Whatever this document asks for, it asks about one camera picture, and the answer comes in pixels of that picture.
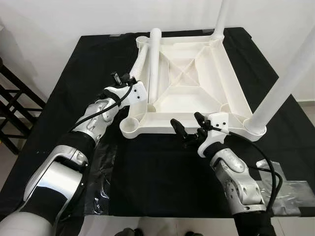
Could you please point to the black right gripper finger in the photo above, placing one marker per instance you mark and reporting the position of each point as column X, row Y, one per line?
column 178, row 128
column 200, row 120

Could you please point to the white plastic table top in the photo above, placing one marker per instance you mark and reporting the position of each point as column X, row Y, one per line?
column 197, row 93

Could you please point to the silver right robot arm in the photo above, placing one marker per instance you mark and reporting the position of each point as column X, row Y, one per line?
column 236, row 182

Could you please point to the grey tape patch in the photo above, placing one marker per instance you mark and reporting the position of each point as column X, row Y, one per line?
column 115, row 35

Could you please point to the clear tape patch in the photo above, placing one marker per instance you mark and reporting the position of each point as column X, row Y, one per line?
column 275, row 172
column 295, row 194

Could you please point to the crumpled clear tape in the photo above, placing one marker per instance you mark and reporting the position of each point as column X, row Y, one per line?
column 101, row 177

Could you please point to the black round stool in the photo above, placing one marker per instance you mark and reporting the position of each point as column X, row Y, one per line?
column 19, row 108

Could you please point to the grey left robot foot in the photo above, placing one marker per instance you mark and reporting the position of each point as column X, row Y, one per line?
column 129, row 232

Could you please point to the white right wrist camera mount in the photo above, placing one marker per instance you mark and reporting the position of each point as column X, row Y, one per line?
column 219, row 120

